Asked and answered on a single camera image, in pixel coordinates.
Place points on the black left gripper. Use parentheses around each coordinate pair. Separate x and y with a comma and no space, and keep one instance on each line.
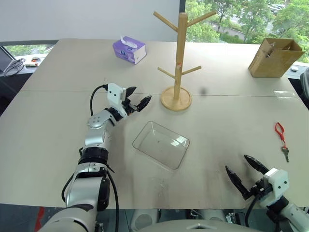
(129,106)

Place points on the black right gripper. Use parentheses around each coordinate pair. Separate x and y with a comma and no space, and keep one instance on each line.
(260,189)

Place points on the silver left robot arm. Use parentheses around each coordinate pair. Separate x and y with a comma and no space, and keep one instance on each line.
(94,140)

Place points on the purple tissue box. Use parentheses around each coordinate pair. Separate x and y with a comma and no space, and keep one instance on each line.
(125,52)

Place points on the clear plastic tray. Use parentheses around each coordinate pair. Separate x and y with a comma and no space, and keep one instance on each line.
(159,145)

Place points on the wooden tree-shaped hanger stand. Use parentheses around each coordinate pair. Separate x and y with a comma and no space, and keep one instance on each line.
(179,60)

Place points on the white tissue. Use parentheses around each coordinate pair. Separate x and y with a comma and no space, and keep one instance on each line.
(128,41)

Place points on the silver robot torso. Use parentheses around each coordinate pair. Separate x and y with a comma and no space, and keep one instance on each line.
(193,227)

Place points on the black chair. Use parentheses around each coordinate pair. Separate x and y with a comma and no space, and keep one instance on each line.
(304,87)

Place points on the small orange white object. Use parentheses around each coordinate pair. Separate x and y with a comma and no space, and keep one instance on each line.
(35,61)

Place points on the brown cardboard box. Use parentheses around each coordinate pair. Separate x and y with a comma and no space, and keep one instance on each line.
(268,65)

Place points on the red object under table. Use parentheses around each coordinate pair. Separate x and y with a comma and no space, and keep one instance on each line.
(40,216)

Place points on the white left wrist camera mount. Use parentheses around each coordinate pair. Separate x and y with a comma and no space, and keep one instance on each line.
(114,95)

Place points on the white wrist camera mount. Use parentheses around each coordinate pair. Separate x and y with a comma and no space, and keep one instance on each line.
(114,95)
(278,182)

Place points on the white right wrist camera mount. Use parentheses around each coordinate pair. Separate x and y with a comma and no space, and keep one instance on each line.
(278,182)

